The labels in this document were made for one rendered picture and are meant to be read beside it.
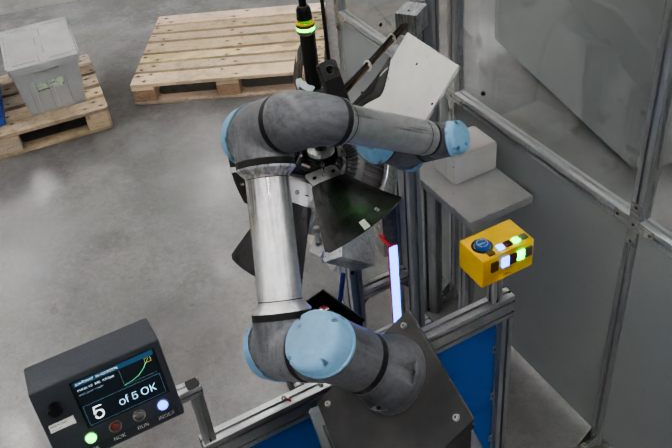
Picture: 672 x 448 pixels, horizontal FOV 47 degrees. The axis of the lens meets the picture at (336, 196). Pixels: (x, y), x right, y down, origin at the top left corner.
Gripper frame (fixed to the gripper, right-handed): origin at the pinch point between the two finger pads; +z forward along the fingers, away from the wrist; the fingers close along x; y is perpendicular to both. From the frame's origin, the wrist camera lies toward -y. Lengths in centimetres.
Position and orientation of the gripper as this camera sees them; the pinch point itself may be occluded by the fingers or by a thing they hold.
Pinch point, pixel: (307, 76)
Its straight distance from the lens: 194.2
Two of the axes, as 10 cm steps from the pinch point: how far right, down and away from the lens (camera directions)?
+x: 8.8, -3.6, 3.2
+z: -4.7, -5.1, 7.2
